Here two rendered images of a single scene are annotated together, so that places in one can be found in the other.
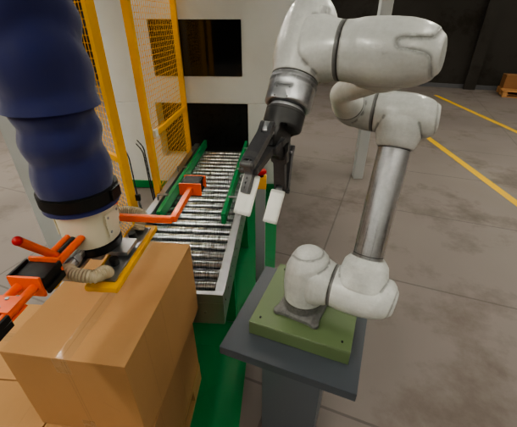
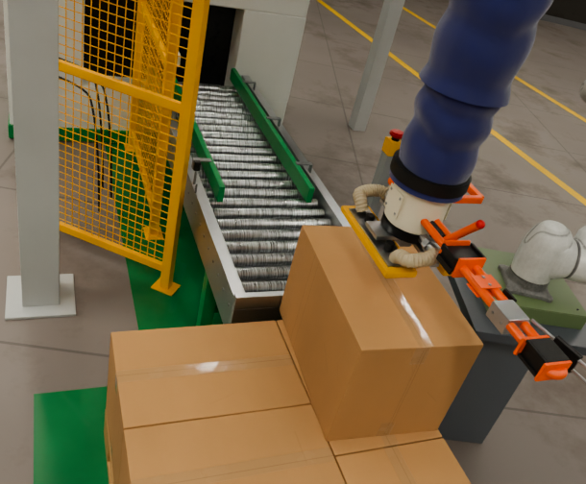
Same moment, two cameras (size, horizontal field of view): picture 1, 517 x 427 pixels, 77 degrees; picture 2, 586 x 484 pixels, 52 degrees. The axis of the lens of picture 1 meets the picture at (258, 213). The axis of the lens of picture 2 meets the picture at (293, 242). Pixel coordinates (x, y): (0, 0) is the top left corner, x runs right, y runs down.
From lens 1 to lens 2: 167 cm
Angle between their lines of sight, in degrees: 27
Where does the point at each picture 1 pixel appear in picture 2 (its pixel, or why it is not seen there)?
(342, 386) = not seen: outside the picture
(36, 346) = (391, 341)
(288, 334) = (534, 309)
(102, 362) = (463, 343)
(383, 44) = not seen: outside the picture
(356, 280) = not seen: outside the picture
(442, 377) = not seen: hidden behind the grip
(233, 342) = (484, 326)
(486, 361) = not seen: hidden behind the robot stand
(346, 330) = (573, 301)
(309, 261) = (564, 235)
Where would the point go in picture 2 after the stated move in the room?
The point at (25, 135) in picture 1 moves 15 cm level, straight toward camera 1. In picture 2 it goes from (467, 120) to (524, 143)
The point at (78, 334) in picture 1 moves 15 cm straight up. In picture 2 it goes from (412, 325) to (429, 286)
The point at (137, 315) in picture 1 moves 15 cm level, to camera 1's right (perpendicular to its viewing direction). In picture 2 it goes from (442, 302) to (478, 298)
